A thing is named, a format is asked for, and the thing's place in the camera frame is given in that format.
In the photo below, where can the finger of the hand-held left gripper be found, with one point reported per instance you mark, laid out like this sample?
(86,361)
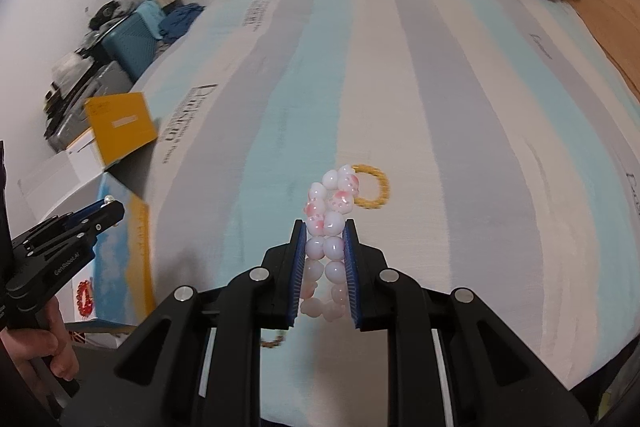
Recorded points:
(75,219)
(100,219)

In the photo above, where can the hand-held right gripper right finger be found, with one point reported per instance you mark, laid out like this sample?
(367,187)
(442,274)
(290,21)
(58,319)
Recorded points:
(352,277)

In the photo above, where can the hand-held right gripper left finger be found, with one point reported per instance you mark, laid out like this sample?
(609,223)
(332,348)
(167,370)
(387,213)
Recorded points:
(298,277)

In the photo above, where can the person's left hand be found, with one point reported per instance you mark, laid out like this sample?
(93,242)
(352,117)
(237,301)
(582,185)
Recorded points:
(55,332)

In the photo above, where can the grey suitcase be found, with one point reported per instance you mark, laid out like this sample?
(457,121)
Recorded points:
(100,82)

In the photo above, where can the white plastic bag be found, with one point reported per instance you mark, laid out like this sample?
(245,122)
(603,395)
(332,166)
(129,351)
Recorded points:
(67,67)

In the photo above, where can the striped blue grey blanket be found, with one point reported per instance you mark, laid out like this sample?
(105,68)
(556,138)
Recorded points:
(450,157)

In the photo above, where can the teal suitcase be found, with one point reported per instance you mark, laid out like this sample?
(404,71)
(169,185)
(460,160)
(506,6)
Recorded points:
(130,42)

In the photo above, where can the black bag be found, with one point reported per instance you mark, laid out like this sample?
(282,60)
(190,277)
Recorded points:
(105,14)

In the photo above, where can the dark blue clothes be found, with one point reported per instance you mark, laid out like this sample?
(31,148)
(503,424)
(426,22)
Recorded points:
(177,22)

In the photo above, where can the wooden headboard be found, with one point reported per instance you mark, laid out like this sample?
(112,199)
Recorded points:
(615,7)

